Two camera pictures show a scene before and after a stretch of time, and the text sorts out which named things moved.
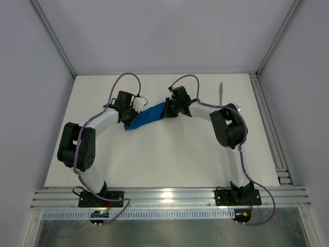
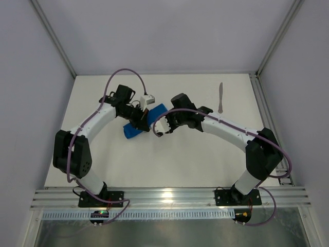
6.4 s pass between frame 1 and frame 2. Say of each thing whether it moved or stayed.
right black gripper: moved
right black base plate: stayed
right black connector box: stayed
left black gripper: moved
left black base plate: stayed
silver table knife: stayed
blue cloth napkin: moved
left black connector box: stayed
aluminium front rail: stayed
